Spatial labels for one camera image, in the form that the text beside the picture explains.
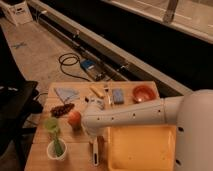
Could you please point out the white handled dish brush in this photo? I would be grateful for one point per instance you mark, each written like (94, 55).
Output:
(95, 152)

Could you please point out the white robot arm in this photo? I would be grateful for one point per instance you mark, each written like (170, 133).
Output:
(192, 114)

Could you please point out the yellow plastic tray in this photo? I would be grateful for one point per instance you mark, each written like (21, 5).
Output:
(141, 148)

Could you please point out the silver fork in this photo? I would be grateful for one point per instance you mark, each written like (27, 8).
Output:
(106, 89)

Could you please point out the yellow wooden block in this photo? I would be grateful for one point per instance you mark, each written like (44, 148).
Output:
(97, 92)

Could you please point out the blue sponge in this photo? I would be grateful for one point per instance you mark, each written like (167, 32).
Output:
(118, 97)

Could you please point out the blue power box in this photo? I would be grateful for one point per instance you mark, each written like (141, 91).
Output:
(92, 69)

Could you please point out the red orange bowl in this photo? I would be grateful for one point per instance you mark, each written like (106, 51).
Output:
(143, 93)

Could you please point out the light blue cloth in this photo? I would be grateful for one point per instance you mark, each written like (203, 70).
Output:
(66, 94)

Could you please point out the orange peach fruit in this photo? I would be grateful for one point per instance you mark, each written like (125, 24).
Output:
(74, 119)

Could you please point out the brown grape bunch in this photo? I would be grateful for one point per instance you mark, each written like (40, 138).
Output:
(61, 110)

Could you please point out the white cup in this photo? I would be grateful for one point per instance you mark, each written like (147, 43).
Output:
(51, 151)

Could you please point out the black chair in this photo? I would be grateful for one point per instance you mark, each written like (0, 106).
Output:
(16, 102)

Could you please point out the white cardboard box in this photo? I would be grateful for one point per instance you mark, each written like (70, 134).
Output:
(17, 14)

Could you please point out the metal floor rail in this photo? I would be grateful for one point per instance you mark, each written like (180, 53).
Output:
(168, 41)

